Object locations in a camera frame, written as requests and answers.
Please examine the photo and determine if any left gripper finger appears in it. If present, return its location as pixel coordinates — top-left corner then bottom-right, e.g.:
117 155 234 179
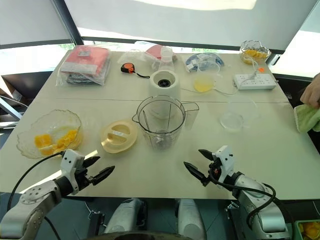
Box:
83 156 101 169
90 165 116 186

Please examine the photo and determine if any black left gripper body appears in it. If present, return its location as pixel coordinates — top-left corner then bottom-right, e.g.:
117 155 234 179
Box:
74 159 95 193

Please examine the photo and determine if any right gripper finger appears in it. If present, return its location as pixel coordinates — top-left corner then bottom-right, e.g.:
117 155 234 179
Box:
183 161 210 187
197 148 216 162

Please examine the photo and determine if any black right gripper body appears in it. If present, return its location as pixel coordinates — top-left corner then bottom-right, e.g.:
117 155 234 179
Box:
207 153 224 180

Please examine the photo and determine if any cream blender lid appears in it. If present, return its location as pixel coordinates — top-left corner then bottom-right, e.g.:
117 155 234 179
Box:
99 120 139 154

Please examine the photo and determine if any green cloth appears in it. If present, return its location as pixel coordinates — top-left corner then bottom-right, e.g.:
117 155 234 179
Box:
293 103 320 133

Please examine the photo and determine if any blender jug with yellow lid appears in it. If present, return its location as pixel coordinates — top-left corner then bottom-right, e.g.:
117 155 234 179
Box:
131 95 200 152

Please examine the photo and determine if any white blender base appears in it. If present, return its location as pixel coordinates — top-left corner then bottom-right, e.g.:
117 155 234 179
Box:
148 70 182 119

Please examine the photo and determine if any clear bag of yellow snacks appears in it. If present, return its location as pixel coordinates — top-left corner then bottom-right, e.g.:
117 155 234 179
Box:
242 49 268 65

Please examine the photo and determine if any person's bare hand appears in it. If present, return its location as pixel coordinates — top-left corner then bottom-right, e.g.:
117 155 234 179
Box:
299 72 320 110

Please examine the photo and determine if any small clear plastic bowl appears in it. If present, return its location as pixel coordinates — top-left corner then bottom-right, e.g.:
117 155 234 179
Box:
219 98 261 131

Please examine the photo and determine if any silver rounded robot leg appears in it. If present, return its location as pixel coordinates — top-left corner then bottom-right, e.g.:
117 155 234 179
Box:
103 198 149 236
175 198 208 240

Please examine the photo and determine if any large crinkled glass bowl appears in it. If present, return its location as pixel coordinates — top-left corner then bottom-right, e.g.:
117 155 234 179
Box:
16 108 84 160

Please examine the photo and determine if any clear cup with yellow juice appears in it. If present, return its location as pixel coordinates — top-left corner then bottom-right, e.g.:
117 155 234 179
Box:
193 75 217 94

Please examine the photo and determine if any white power strip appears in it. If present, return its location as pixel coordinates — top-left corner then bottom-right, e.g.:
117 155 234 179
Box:
233 73 278 91

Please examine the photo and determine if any plastic bag with red cloth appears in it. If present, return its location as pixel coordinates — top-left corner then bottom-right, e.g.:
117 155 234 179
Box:
55 45 112 87

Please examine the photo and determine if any black orange tape measure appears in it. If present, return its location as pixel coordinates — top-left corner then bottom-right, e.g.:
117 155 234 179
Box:
120 62 151 80

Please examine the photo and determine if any dark low cabinet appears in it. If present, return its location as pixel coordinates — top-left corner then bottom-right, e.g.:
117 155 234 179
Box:
0 70 54 101

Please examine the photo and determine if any green plastic box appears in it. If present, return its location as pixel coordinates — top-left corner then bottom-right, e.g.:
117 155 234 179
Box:
296 219 320 240

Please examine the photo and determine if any clear plastic bottle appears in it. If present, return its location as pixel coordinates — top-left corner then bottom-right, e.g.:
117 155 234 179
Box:
152 46 176 76

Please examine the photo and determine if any clear bag with red item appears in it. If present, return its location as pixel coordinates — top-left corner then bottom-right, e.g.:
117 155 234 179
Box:
117 40 179 69

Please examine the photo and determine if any black table corner clamp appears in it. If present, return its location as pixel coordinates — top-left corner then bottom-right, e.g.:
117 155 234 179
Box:
268 53 281 67

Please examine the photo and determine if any small crinkled glass bowl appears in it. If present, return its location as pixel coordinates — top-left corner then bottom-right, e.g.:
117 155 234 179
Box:
239 39 272 66

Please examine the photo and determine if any wide white roller blind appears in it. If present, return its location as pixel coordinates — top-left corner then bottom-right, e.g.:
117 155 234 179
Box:
63 0 313 55

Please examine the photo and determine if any black window pillar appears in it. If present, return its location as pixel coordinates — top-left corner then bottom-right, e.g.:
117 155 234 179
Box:
50 0 85 49

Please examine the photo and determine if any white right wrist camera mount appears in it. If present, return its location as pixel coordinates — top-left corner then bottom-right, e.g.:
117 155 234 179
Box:
213 145 237 185

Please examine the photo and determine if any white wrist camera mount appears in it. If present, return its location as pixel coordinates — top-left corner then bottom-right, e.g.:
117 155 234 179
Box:
213 145 237 185
60 149 86 196

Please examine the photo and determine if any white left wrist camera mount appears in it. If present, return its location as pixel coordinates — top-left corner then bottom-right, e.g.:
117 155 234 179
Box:
60 149 86 196

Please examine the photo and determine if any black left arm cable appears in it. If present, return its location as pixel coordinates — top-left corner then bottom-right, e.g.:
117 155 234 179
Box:
6 152 66 240

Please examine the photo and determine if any plastic bag with blue cable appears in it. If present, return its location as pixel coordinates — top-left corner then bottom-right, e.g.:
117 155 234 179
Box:
184 51 226 75

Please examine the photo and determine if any grey metal frame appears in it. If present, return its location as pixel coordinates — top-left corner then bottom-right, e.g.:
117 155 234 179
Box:
0 95 29 129

